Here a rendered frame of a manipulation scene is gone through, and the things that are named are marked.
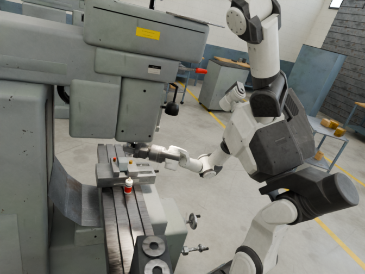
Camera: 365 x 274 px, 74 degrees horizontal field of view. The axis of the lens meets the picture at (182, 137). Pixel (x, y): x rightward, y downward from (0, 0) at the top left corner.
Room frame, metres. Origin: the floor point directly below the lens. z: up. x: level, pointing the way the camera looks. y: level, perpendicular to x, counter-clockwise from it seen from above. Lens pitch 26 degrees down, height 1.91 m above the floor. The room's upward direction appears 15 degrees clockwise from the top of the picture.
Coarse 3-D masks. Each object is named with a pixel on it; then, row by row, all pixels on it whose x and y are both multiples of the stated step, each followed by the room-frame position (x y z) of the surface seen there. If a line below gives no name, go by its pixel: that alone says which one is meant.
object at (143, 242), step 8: (136, 240) 0.66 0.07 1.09; (144, 240) 0.65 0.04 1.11; (152, 240) 0.66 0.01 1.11; (160, 240) 0.67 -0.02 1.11; (136, 248) 0.63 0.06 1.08; (144, 248) 0.62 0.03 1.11; (152, 248) 0.63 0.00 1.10; (160, 248) 0.63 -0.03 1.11; (136, 256) 0.61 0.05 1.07; (144, 256) 0.59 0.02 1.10; (152, 256) 0.59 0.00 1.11; (160, 256) 0.61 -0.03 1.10; (168, 256) 0.62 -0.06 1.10; (136, 264) 0.58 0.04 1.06; (144, 264) 0.56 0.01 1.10; (152, 264) 0.56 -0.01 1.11; (160, 264) 0.57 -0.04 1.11; (168, 264) 0.59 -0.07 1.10; (136, 272) 0.56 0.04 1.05; (144, 272) 0.53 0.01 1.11; (152, 272) 0.53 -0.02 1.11; (160, 272) 0.55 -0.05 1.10; (168, 272) 0.55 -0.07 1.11
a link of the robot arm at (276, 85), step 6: (252, 78) 0.83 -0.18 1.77; (258, 78) 0.81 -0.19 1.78; (264, 78) 0.80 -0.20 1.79; (270, 78) 0.80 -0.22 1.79; (276, 78) 0.81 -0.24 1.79; (282, 78) 0.89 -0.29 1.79; (258, 84) 0.81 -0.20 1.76; (264, 84) 0.80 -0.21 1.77; (270, 84) 0.84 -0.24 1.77; (276, 84) 0.85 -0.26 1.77; (282, 84) 0.88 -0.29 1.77; (270, 90) 0.81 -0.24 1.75; (276, 90) 0.83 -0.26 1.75
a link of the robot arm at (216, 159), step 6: (216, 150) 1.19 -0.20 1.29; (222, 150) 1.16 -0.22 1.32; (204, 156) 1.25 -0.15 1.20; (210, 156) 1.22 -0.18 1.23; (216, 156) 1.18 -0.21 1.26; (222, 156) 1.16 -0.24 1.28; (228, 156) 1.16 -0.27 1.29; (210, 162) 1.20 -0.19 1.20; (216, 162) 1.18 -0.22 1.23; (222, 162) 1.18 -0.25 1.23; (216, 168) 1.18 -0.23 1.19; (222, 168) 1.20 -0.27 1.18; (204, 174) 1.16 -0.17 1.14; (210, 174) 1.17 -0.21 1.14; (216, 174) 1.20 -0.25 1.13
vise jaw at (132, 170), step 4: (128, 160) 1.26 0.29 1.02; (128, 164) 1.22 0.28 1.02; (132, 164) 1.24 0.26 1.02; (128, 168) 1.19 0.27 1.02; (132, 168) 1.20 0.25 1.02; (136, 168) 1.21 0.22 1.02; (128, 172) 1.16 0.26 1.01; (132, 172) 1.17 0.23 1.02; (136, 172) 1.18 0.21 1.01; (128, 176) 1.16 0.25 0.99; (132, 176) 1.17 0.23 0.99
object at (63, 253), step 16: (176, 208) 1.30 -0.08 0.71; (64, 224) 0.95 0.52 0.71; (176, 224) 1.16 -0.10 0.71; (64, 240) 0.85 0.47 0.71; (176, 240) 1.10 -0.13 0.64; (64, 256) 0.81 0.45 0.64; (80, 256) 0.85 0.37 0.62; (96, 256) 0.88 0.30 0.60; (176, 256) 1.11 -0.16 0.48; (64, 272) 0.81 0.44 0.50; (80, 272) 0.85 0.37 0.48; (96, 272) 0.89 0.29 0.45
